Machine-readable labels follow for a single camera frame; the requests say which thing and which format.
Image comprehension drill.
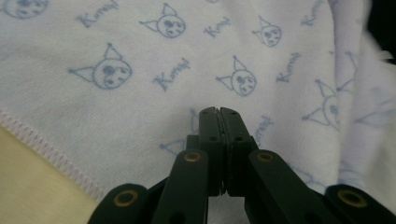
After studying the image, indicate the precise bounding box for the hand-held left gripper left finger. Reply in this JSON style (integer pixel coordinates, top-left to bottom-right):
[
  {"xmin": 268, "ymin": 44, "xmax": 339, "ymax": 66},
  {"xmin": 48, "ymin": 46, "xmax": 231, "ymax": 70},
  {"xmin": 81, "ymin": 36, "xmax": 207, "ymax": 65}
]
[{"xmin": 186, "ymin": 106, "xmax": 226, "ymax": 198}]

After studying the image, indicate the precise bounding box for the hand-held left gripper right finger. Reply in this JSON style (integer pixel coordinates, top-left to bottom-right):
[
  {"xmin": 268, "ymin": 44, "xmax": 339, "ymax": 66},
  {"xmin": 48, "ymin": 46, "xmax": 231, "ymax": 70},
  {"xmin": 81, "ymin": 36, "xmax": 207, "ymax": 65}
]
[{"xmin": 219, "ymin": 106, "xmax": 260, "ymax": 198}]

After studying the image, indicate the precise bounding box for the white towel with blue print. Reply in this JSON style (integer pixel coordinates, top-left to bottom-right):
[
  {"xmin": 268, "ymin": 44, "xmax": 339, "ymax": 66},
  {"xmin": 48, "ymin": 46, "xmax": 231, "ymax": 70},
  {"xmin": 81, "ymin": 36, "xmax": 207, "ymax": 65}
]
[{"xmin": 0, "ymin": 0, "xmax": 396, "ymax": 224}]

